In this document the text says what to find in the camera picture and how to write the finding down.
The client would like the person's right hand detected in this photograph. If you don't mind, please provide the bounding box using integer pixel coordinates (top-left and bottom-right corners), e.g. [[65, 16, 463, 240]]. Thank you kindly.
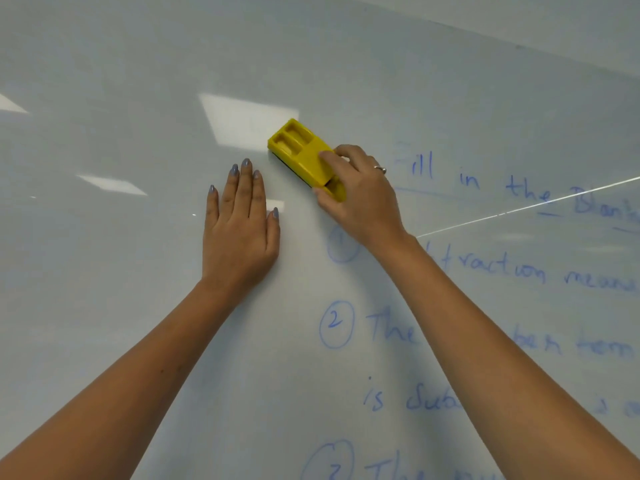
[[312, 144, 419, 258]]

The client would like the person's left hand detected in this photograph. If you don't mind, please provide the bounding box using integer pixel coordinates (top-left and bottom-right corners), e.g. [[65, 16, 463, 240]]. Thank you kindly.
[[201, 158, 281, 305]]

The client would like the yellow whiteboard eraser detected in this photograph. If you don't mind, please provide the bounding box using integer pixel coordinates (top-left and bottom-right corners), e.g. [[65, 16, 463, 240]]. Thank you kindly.
[[267, 118, 347, 203]]

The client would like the white whiteboard with blue writing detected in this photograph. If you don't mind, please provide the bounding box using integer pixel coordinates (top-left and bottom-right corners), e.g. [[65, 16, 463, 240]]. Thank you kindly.
[[0, 0, 640, 480]]

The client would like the person's right forearm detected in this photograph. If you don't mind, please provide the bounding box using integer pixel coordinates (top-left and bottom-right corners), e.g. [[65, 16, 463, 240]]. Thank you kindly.
[[373, 235, 640, 480]]

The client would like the person's left forearm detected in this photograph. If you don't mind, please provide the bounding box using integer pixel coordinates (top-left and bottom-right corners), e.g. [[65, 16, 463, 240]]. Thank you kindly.
[[0, 280, 240, 480]]

